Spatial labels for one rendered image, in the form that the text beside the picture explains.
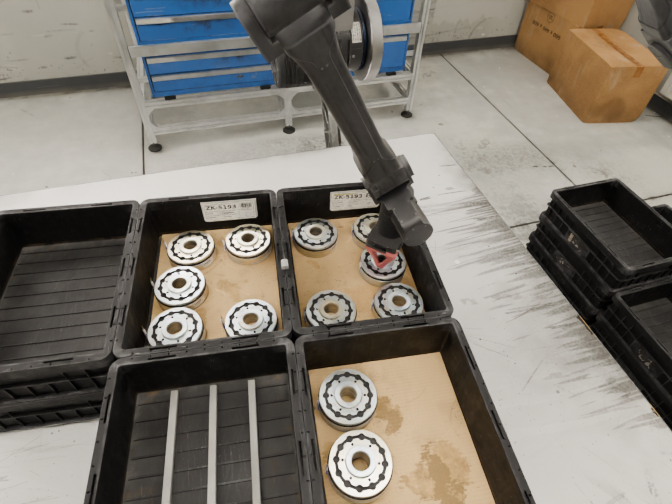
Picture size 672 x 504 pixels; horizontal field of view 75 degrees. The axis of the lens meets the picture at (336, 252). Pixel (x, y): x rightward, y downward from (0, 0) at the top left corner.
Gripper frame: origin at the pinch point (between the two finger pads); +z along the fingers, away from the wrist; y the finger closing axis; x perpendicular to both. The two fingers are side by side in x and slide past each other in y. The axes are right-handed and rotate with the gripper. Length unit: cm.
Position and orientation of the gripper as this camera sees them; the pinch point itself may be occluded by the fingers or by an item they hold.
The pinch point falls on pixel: (384, 257)
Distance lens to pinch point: 97.3
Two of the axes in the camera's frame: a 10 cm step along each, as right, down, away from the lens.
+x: -8.8, -3.8, 2.6
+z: -0.6, 6.6, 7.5
